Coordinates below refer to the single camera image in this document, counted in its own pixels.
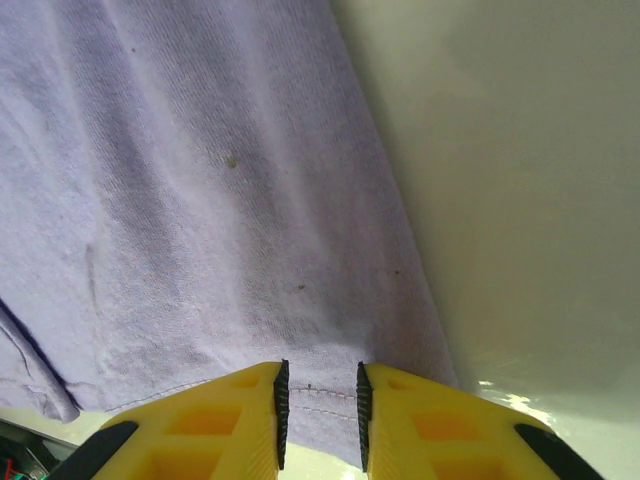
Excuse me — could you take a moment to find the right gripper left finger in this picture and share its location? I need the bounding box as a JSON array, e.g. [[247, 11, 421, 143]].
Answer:
[[49, 358, 291, 480]]

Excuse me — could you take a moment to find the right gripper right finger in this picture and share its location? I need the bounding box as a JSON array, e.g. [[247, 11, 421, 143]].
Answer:
[[355, 361, 607, 480]]

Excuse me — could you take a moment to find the purple t-shirt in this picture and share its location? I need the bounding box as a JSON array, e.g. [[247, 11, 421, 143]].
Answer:
[[0, 0, 461, 464]]

